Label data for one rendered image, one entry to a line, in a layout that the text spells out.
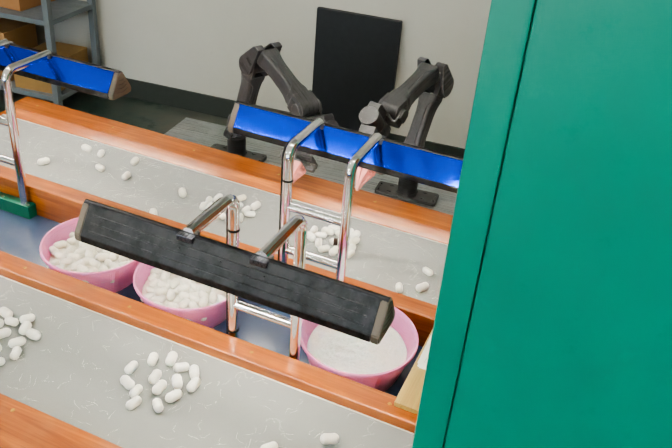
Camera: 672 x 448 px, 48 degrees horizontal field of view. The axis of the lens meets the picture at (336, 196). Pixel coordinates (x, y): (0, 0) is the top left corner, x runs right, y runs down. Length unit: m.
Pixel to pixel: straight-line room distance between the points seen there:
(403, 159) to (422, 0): 2.20
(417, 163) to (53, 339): 0.89
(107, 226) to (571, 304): 1.01
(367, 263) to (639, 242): 1.41
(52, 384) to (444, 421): 1.06
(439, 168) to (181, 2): 2.87
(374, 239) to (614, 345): 1.46
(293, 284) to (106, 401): 0.50
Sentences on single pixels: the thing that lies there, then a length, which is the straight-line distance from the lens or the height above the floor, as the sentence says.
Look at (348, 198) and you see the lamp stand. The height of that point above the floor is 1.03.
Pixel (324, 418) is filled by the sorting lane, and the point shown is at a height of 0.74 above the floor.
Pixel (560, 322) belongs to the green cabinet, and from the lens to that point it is 0.65.
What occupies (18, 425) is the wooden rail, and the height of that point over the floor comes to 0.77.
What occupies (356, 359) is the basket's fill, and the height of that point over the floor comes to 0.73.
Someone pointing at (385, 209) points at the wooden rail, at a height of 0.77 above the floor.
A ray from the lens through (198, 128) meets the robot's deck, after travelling 2.79.
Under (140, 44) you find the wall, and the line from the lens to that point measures 4.61.
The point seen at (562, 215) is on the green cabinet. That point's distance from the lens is 0.60.
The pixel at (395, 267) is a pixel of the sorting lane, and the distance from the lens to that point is 1.97.
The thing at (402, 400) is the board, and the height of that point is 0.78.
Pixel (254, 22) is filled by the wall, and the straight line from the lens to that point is 4.21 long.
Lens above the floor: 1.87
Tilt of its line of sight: 30 degrees down
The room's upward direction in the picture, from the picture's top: 5 degrees clockwise
